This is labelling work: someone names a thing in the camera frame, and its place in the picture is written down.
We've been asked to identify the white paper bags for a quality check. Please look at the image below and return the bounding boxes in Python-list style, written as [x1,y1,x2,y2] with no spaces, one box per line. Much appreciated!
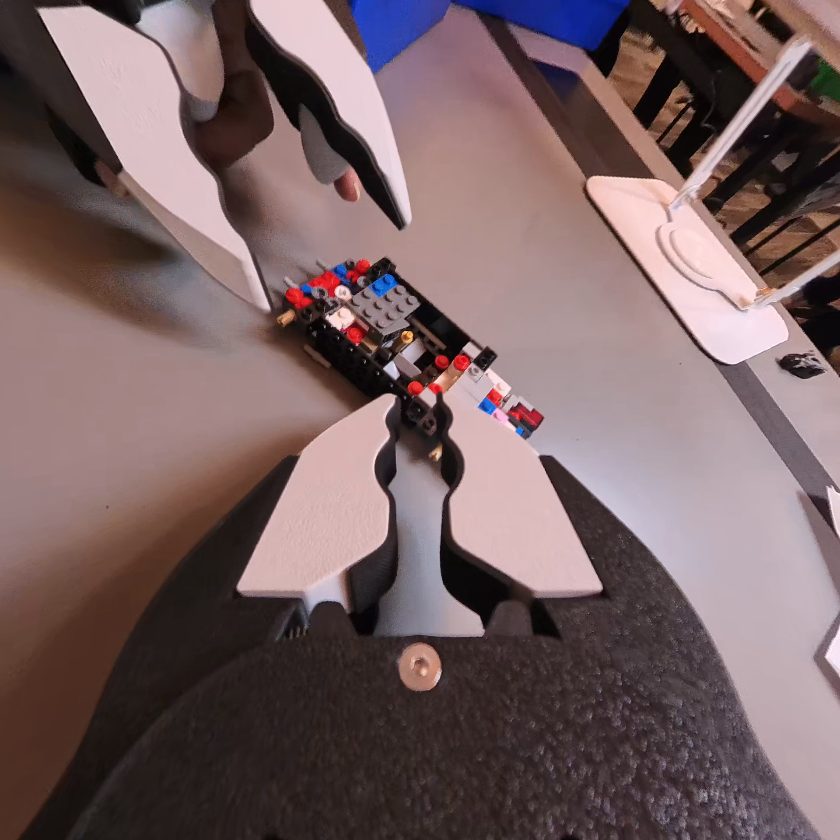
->
[821,486,840,683]

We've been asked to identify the white book stand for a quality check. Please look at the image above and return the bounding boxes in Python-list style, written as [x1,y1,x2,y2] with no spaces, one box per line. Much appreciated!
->
[584,37,840,367]

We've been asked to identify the blue plastic bin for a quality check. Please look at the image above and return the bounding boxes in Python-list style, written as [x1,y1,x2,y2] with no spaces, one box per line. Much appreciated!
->
[453,0,631,53]
[348,0,454,73]

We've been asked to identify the small dark lego piece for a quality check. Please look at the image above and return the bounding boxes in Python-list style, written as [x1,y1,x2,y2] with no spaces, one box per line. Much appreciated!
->
[401,394,443,431]

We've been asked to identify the partly built lego car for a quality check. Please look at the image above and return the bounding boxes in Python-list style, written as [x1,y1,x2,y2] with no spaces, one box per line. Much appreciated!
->
[280,258,546,441]

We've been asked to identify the single black lego brick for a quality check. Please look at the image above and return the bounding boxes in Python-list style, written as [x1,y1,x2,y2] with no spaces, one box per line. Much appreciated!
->
[777,351,825,382]

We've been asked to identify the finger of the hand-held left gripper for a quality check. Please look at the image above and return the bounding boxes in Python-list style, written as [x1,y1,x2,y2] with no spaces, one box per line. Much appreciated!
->
[37,0,273,312]
[247,0,413,232]

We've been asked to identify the person's left hand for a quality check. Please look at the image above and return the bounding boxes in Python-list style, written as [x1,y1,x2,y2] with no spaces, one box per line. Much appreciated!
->
[195,0,277,172]

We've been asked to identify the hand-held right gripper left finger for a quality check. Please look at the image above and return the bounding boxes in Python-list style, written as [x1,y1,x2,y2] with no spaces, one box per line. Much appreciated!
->
[235,394,400,620]

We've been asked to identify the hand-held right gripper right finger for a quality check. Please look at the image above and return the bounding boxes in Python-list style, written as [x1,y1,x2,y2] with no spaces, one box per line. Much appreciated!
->
[440,401,606,623]

